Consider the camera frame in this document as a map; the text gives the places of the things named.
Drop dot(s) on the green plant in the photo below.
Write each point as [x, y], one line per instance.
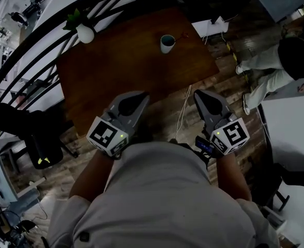
[73, 19]

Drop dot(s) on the red thin stick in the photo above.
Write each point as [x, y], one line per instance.
[184, 35]

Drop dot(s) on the white vase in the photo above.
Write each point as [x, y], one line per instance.
[84, 33]

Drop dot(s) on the person's grey shirt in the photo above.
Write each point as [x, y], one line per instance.
[162, 195]

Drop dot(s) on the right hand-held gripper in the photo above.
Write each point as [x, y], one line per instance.
[230, 136]

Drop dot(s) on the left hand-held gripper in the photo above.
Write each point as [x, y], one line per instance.
[106, 136]

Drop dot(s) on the black device with blue screen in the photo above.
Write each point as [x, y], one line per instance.
[203, 145]

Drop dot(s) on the pale grey desk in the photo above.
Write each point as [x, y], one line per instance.
[4, 169]

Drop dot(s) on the black stair railing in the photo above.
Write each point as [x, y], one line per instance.
[25, 50]

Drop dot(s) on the yellow black floor tape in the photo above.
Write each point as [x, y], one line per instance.
[231, 50]

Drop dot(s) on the black office chair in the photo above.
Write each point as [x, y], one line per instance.
[296, 177]
[17, 117]

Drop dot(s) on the pale blue cup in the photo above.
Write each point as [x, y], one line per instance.
[166, 48]

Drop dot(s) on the black bag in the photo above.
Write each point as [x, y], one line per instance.
[46, 148]

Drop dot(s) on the yellow banana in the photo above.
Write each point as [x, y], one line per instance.
[44, 161]

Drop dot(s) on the person's right forearm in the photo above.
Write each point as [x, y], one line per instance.
[232, 177]

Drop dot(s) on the person's left forearm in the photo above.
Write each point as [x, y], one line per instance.
[92, 174]

